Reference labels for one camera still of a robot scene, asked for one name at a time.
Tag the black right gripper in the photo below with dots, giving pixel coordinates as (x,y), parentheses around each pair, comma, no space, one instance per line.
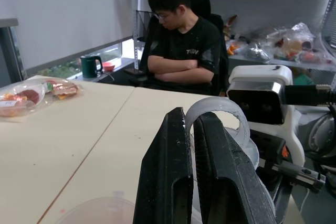
(265,145)

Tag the green item on shelf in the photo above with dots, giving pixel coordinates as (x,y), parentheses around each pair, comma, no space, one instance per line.
(303,79)

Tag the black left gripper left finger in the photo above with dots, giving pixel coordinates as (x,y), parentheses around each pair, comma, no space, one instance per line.
(162,171)

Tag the man in black T-shirt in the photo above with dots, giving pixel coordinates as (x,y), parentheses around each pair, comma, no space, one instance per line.
(189,45)

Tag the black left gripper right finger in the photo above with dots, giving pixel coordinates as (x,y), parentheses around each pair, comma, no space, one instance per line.
(225,171)

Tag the dark green electric kettle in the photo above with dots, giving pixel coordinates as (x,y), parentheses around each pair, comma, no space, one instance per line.
(89,66)

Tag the clear bag of grey items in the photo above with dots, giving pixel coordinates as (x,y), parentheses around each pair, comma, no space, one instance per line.
(258,52)

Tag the dark grey cabinet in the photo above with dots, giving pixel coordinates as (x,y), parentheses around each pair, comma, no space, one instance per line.
(8,51)

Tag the black office chair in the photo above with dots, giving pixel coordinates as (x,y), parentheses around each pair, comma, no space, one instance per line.
(202,3)

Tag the orange foil snack packet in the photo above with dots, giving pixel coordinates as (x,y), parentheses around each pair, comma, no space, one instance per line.
(65,90)

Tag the clear bag of colourful toys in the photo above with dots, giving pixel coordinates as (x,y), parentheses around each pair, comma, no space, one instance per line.
(291,43)

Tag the small red bowl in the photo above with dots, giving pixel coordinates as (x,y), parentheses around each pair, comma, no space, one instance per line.
(108,66)

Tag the small green orange snack packet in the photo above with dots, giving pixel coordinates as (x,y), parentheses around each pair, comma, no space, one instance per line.
(48,86)

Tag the translucent white plastic cup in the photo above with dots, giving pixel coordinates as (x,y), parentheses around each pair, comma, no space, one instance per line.
(210,103)

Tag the bagged food packets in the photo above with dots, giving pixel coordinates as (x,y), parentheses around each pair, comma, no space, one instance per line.
(15,103)

